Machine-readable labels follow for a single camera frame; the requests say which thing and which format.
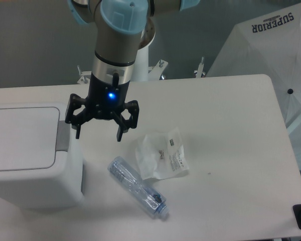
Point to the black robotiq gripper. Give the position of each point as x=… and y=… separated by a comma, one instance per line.
x=102, y=102

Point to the white push-lid trash can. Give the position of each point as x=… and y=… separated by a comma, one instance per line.
x=41, y=162

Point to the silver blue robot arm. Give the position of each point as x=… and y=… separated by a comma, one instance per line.
x=120, y=25

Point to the crumpled clear plastic bag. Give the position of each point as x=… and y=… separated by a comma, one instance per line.
x=161, y=155

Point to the clear plastic water bottle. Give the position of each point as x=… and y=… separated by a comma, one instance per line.
x=148, y=198

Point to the white superior umbrella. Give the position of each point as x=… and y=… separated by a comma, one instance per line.
x=269, y=45

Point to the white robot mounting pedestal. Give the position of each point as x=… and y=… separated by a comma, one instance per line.
x=142, y=71

